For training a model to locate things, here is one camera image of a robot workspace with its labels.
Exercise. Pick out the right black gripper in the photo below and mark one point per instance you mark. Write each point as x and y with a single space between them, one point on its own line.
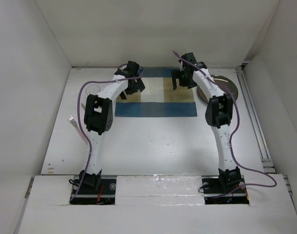
176 74

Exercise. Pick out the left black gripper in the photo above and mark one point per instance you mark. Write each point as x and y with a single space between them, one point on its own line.
138 87

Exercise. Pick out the blue beige cloth placemat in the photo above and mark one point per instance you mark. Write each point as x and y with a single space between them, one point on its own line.
158 99

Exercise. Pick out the dark olive round plate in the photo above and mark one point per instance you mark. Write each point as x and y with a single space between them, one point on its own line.
226 84

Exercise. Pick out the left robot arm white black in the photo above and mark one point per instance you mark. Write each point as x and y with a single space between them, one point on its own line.
98 117

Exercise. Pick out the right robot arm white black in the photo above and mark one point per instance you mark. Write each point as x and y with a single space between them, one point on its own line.
218 114

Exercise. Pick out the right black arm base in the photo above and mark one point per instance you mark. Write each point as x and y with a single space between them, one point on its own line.
214 194

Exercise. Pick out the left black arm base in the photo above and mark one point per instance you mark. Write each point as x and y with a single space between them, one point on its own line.
86 195

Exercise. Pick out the clear plastic cup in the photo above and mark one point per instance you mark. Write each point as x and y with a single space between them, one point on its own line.
92 89

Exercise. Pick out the pink handled fork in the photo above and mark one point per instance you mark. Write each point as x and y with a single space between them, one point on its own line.
75 125

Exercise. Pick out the aluminium rail right side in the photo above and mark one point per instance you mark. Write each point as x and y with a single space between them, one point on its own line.
266 156

